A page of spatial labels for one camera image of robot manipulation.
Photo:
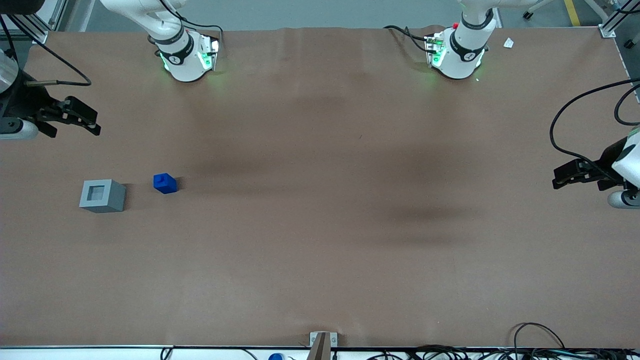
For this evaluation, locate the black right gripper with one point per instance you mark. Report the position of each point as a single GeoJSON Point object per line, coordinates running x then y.
{"type": "Point", "coordinates": [21, 100]}

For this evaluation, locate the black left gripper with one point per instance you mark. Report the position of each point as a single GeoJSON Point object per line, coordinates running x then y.
{"type": "Point", "coordinates": [606, 159]}

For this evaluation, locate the small blue block part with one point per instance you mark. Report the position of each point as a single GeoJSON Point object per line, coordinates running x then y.
{"type": "Point", "coordinates": [165, 184]}

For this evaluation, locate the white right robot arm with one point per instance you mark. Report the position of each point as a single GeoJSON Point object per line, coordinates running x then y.
{"type": "Point", "coordinates": [186, 65]}

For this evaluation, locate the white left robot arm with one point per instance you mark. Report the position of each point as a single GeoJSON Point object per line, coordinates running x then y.
{"type": "Point", "coordinates": [462, 57]}

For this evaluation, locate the gray square base block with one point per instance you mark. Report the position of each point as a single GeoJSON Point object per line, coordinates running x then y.
{"type": "Point", "coordinates": [115, 200]}

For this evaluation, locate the white chair base leg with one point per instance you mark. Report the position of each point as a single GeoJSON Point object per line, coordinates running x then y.
{"type": "Point", "coordinates": [537, 7]}

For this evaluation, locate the small white paper scrap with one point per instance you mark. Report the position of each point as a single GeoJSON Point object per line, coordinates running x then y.
{"type": "Point", "coordinates": [508, 43]}

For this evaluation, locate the brown table cover sheet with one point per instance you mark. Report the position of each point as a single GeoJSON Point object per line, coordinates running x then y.
{"type": "Point", "coordinates": [320, 225]}

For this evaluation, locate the blue round cap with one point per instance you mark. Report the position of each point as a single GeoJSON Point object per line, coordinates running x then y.
{"type": "Point", "coordinates": [276, 357]}

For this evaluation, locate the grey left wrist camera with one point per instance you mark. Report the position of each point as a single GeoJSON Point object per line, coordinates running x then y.
{"type": "Point", "coordinates": [622, 199]}

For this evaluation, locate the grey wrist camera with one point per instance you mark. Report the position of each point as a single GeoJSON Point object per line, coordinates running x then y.
{"type": "Point", "coordinates": [622, 199]}
{"type": "Point", "coordinates": [20, 130]}

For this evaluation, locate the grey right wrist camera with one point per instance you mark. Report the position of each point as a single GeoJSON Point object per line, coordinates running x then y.
{"type": "Point", "coordinates": [20, 130]}

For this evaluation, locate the aluminium frame profile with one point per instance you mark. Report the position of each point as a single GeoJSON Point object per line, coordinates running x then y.
{"type": "Point", "coordinates": [37, 27]}
{"type": "Point", "coordinates": [606, 27]}

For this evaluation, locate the grey metal bracket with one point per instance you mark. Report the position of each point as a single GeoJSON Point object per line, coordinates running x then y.
{"type": "Point", "coordinates": [334, 340]}

